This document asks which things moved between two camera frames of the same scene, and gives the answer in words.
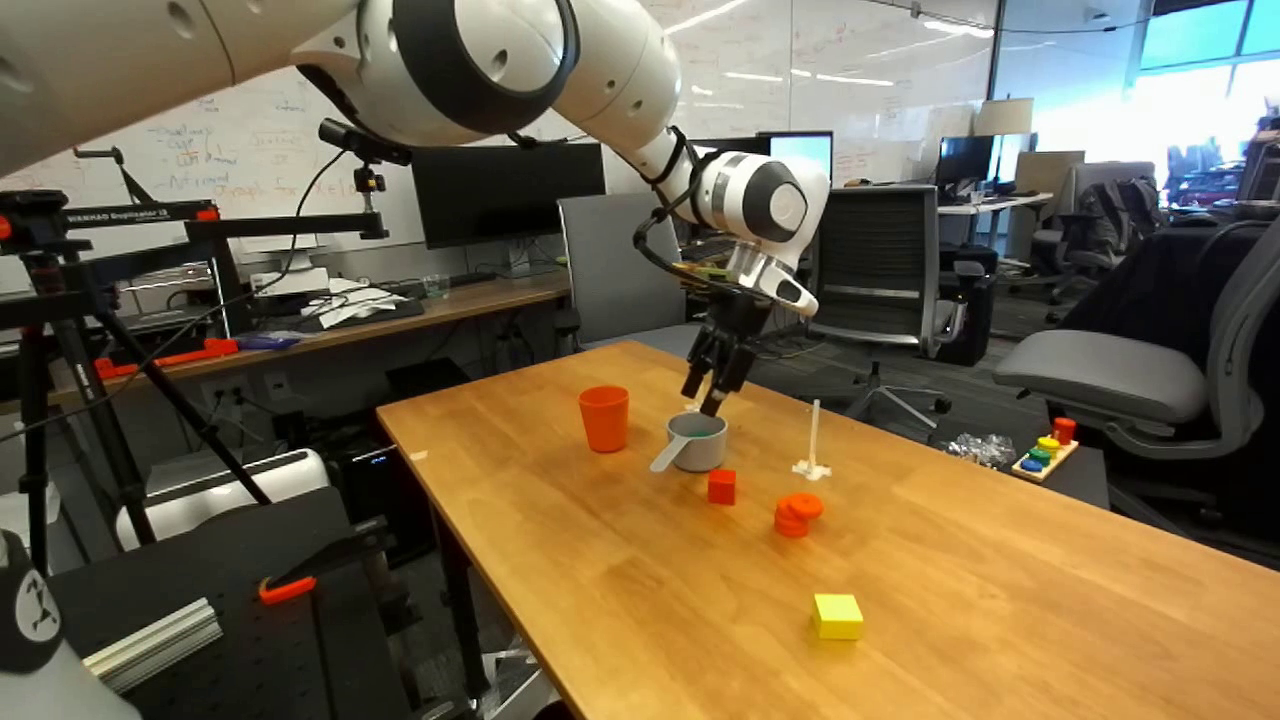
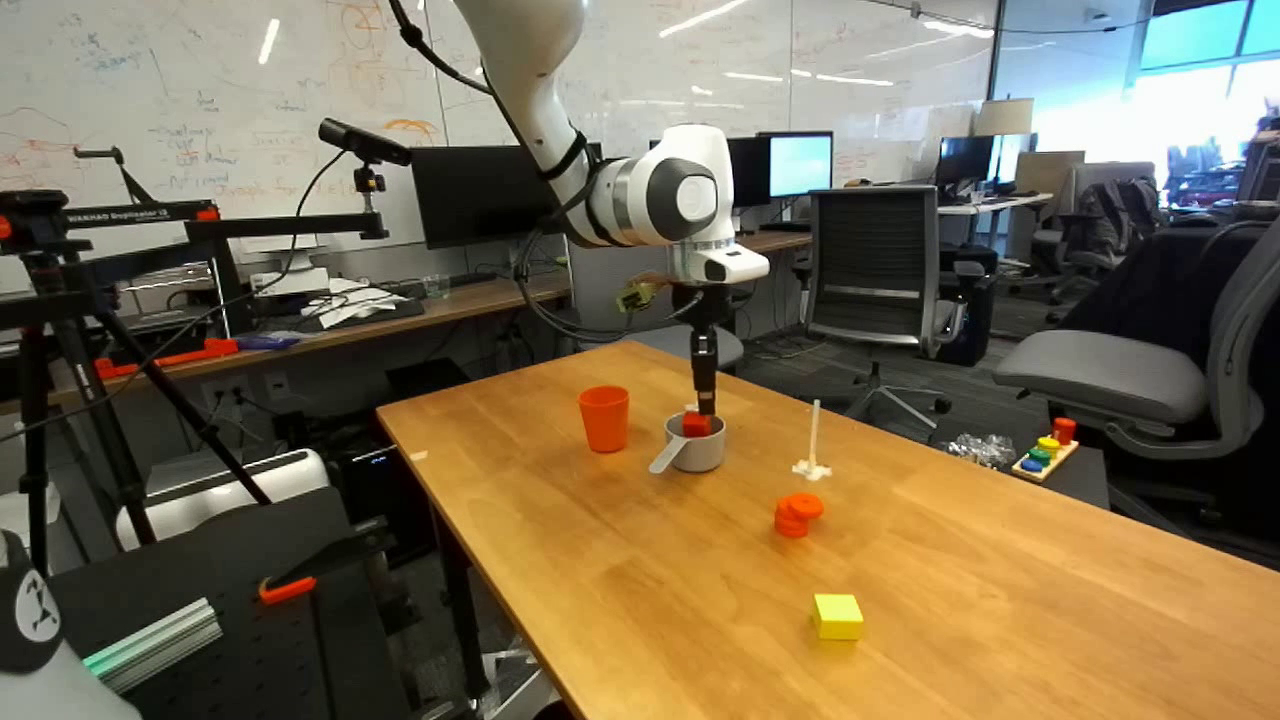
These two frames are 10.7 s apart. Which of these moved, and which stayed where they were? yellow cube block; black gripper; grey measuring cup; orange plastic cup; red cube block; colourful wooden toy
Moved: black gripper; red cube block
Stayed: colourful wooden toy; orange plastic cup; yellow cube block; grey measuring cup
